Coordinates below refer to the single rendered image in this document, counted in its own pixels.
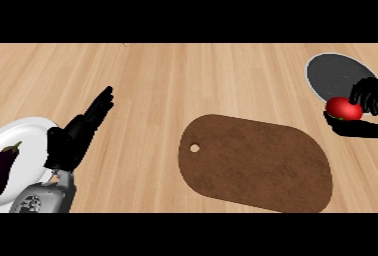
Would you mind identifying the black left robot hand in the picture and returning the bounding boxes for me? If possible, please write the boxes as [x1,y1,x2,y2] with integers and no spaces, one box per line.
[43,85,115,173]

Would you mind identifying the red tomato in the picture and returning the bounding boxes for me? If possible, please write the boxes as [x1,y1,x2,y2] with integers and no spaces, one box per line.
[325,96,365,121]

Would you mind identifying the brown wooden cutting board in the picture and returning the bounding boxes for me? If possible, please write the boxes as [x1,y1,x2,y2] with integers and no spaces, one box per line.
[177,113,334,214]

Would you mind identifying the dark grey pan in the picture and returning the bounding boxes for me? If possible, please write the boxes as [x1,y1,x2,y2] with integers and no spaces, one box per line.
[304,52,378,105]

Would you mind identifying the white plate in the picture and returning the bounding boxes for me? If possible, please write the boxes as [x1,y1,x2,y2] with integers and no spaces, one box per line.
[0,116,62,206]

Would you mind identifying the dark purple eggplant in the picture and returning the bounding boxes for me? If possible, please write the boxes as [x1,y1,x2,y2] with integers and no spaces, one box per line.
[0,140,23,196]

